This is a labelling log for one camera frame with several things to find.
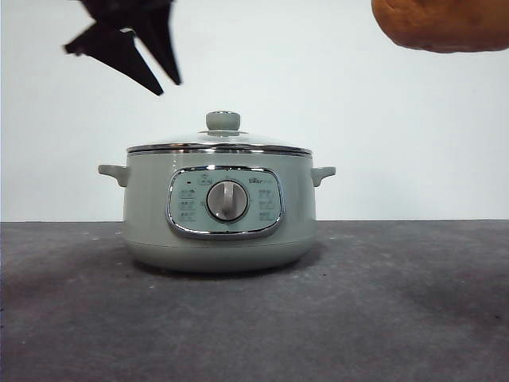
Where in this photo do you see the glass lid with green knob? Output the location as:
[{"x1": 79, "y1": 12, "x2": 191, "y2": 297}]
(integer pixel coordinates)
[{"x1": 126, "y1": 111, "x2": 313, "y2": 155}]

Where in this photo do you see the pale green electric pot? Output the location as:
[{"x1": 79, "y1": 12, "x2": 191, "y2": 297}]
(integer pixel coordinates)
[{"x1": 97, "y1": 150, "x2": 337, "y2": 274}]

